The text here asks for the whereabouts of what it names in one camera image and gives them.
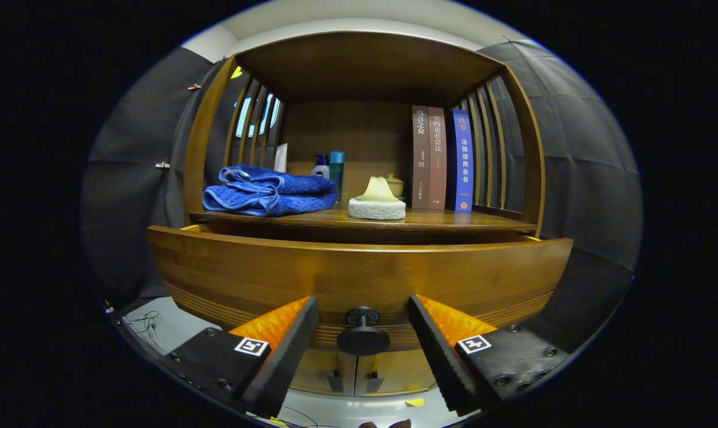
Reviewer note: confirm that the wooden cabinet door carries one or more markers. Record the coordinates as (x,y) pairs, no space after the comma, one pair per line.
(394,371)
(317,371)

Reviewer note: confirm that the blue book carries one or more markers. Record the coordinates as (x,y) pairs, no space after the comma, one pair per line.
(463,160)

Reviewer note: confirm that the wooden cabinet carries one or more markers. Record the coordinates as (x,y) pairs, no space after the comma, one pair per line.
(365,65)

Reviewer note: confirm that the yellow tape piece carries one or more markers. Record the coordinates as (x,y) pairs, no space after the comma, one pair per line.
(414,402)

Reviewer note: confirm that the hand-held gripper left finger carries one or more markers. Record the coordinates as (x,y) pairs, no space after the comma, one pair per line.
(290,351)

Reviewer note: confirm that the beige lidded teacup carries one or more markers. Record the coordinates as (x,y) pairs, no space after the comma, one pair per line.
(396,185)

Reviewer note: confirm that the wooden countertop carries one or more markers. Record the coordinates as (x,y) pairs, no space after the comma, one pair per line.
(442,220)

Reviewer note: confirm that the blue towel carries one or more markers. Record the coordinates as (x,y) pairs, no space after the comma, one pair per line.
(276,190)

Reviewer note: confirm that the reddish brown book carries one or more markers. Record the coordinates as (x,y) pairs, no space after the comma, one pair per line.
(437,160)

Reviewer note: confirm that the teal bottle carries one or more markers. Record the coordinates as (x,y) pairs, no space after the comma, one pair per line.
(336,166)

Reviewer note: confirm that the wooden drawer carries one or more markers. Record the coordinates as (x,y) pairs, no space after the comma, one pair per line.
(365,273)

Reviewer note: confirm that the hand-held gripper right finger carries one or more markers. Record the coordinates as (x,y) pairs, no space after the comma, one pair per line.
(436,356)

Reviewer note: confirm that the white bottle with blue cap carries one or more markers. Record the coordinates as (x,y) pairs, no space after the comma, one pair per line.
(320,171)

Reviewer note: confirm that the white tube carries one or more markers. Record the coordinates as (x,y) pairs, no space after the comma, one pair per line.
(281,159)

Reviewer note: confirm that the black drawer knob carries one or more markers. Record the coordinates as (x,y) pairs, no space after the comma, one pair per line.
(363,340)

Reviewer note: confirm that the dark brown book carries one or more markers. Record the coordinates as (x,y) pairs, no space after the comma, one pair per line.
(420,154)

